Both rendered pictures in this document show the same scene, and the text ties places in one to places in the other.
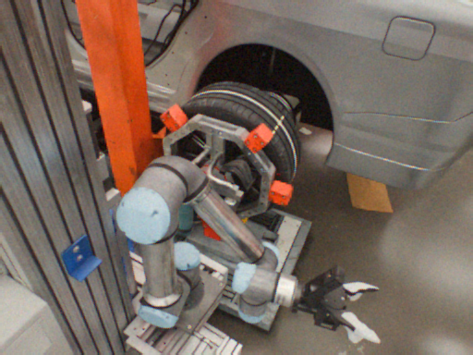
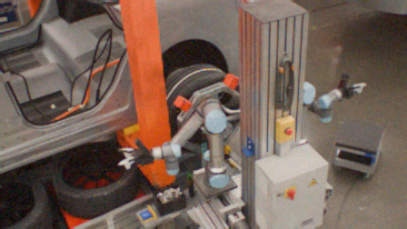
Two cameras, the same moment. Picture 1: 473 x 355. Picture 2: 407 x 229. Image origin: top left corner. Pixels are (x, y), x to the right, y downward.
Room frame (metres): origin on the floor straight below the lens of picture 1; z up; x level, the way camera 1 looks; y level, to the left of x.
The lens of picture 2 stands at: (-0.59, 2.51, 3.04)
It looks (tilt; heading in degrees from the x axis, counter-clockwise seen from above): 35 degrees down; 310
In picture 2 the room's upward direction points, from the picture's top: 4 degrees counter-clockwise
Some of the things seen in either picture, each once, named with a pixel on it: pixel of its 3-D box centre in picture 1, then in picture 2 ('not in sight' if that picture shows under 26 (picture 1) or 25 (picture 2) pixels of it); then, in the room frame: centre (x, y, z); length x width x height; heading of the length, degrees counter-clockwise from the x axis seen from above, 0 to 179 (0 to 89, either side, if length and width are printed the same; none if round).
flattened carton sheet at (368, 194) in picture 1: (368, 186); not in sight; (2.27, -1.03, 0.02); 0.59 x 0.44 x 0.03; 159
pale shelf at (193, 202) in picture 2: not in sight; (167, 209); (1.32, 0.69, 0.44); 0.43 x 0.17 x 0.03; 69
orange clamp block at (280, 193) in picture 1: (280, 193); not in sight; (1.24, -0.19, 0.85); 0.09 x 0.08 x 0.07; 69
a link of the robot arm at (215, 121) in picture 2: not in sight; (216, 147); (0.85, 0.69, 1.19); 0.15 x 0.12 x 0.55; 138
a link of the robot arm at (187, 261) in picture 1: (181, 265); not in sight; (0.72, 0.16, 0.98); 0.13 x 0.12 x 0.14; 167
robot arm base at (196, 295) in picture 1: (183, 283); not in sight; (0.73, 0.16, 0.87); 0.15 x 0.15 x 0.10
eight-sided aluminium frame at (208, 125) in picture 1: (217, 172); (212, 119); (1.34, 0.10, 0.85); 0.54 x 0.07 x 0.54; 69
